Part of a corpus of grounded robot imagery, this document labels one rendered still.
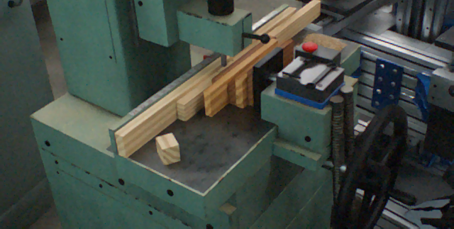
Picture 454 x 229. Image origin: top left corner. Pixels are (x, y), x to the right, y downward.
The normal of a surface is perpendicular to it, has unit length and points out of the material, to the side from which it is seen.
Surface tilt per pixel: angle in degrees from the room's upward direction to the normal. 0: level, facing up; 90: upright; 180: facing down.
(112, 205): 90
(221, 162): 0
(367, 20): 0
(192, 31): 90
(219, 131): 0
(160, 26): 90
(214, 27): 90
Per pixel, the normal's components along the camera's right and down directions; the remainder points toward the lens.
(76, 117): -0.04, -0.83
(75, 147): -0.59, 0.48
